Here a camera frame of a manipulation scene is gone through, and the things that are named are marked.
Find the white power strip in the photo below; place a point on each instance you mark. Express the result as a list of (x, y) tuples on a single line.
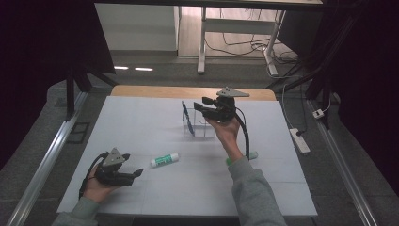
[(299, 140)]

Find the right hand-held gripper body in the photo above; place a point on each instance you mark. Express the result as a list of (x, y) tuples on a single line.
[(224, 109)]

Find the metal floor rail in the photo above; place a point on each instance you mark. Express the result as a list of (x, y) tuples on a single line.
[(342, 169), (47, 163)]

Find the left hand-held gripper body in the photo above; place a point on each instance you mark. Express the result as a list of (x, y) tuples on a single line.
[(109, 175)]

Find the black metal stand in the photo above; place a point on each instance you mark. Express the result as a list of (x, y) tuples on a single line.
[(70, 94), (318, 84)]

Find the person's left hand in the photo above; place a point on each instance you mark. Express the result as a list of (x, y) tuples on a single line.
[(97, 191)]

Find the dark floor plate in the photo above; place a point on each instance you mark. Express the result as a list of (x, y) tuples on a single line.
[(78, 133)]

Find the wooden table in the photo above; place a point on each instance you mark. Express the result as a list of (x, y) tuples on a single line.
[(163, 91)]

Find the white table cover sheet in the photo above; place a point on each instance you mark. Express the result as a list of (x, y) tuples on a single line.
[(150, 125)]

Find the dark curtain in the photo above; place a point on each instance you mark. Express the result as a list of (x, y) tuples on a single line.
[(37, 62), (367, 78)]

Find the person's right hand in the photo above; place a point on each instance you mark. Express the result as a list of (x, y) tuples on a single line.
[(227, 135)]

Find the blue pen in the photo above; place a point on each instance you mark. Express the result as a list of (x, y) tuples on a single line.
[(187, 117)]

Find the clear plastic organizer box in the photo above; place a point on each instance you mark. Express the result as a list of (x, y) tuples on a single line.
[(199, 130)]

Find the small white plug adapter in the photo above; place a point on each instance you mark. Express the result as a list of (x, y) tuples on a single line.
[(318, 113)]

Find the green and white glue stick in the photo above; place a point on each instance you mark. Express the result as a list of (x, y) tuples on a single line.
[(164, 160)]

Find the white desk frame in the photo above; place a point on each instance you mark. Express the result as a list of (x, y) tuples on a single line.
[(238, 25)]

